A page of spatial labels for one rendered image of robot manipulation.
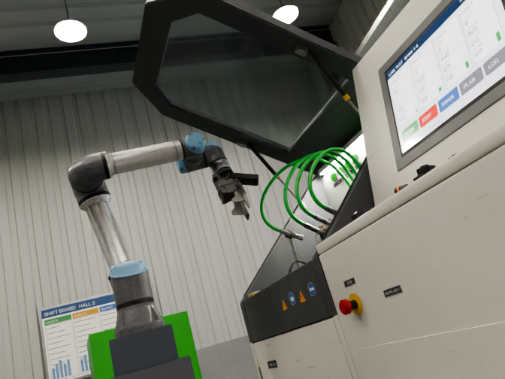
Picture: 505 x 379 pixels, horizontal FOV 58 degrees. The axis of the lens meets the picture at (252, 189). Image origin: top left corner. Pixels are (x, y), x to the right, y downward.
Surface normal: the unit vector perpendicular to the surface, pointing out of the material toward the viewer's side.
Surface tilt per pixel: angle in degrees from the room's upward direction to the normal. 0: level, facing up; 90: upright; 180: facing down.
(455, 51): 76
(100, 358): 90
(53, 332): 90
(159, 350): 90
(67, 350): 90
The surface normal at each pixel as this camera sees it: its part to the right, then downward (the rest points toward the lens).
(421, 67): -0.94, -0.09
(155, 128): 0.21, -0.38
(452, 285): -0.91, 0.13
